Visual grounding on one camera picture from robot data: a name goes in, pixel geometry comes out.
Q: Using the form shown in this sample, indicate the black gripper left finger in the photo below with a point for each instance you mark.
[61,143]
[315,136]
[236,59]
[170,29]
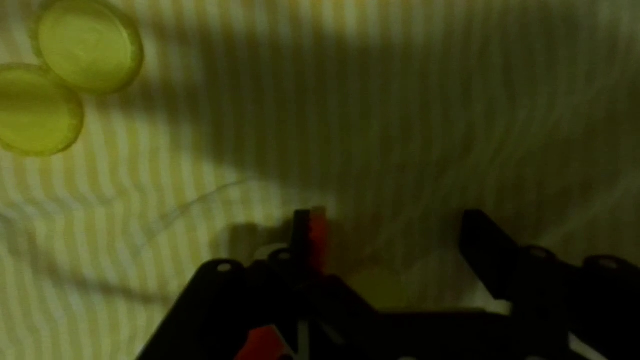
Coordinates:
[300,243]

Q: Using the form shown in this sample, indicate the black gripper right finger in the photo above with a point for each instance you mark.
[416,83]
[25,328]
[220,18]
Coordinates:
[500,260]

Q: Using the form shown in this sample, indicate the yellow game chip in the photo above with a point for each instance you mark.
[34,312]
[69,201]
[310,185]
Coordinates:
[36,112]
[87,42]

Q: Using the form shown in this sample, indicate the yellow striped bed sheet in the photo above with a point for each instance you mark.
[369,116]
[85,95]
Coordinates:
[400,101]

